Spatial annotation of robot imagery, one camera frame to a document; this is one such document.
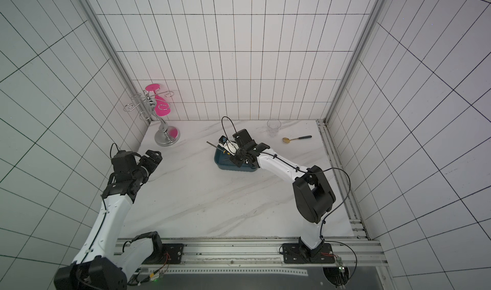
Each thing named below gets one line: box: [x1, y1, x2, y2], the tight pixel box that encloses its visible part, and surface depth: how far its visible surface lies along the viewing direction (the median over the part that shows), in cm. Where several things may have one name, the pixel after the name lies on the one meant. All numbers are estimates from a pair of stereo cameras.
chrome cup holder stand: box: [122, 90, 181, 147], surface depth 109 cm
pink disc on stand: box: [145, 83, 161, 94], surface depth 100 cm
